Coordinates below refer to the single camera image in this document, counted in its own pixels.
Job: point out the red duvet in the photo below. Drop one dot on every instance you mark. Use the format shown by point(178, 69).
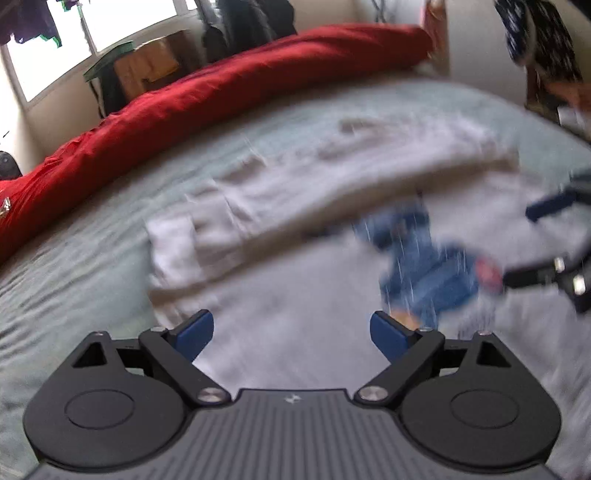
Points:
point(184, 106)

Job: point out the orange hanging cloth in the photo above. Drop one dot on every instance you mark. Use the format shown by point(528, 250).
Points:
point(143, 69)

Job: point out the dark star-print robe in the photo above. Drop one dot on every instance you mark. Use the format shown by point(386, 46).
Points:
point(540, 37)

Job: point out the pink folded cloth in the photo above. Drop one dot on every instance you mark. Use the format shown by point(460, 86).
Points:
point(572, 94)

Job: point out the white plastic bag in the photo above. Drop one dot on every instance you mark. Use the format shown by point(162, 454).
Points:
point(575, 122)

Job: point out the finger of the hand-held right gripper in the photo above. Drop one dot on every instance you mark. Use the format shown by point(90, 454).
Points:
point(549, 207)
point(531, 276)

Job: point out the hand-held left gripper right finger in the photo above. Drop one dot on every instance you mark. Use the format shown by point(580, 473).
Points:
point(390, 332)

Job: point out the white printed t-shirt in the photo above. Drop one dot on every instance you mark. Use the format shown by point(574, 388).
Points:
point(300, 184)

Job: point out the pink curtain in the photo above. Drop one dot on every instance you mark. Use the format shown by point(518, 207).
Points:
point(436, 32)

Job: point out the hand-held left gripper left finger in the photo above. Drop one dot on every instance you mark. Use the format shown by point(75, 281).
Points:
point(196, 332)

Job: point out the purple hanging garment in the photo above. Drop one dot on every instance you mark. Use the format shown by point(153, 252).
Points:
point(27, 18)

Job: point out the black backpack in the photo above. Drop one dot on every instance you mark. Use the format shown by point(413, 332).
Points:
point(9, 166)

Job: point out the pale green bed sheet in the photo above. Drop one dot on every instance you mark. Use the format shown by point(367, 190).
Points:
point(69, 286)

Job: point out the small grey object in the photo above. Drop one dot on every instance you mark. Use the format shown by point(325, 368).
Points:
point(4, 207)

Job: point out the dark hanging jackets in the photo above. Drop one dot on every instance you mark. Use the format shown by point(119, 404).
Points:
point(249, 25)

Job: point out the wooden chair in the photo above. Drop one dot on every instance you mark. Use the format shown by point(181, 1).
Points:
point(535, 87)

